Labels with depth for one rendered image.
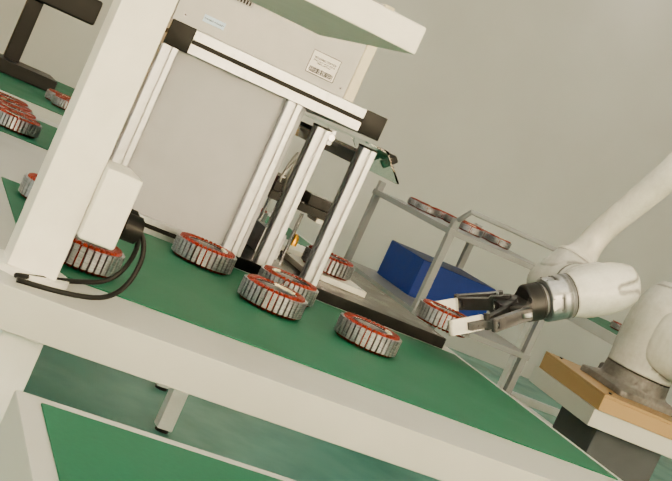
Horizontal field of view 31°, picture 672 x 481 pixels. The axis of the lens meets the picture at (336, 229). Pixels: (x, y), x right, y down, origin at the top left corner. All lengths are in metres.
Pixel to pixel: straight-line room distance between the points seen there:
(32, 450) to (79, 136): 0.58
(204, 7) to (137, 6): 0.87
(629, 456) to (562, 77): 6.15
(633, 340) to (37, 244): 1.66
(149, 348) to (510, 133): 7.31
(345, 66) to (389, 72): 5.84
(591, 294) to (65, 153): 1.27
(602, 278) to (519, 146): 6.29
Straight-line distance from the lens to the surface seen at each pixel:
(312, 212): 2.41
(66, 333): 1.38
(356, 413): 1.49
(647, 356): 2.75
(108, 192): 1.40
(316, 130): 2.21
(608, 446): 2.76
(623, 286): 2.41
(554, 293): 2.34
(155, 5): 1.40
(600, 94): 8.91
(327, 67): 2.33
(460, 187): 8.50
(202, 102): 2.14
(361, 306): 2.31
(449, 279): 5.34
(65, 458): 0.90
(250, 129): 2.17
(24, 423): 0.95
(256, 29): 2.28
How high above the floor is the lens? 1.04
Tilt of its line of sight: 4 degrees down
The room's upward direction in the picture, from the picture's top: 24 degrees clockwise
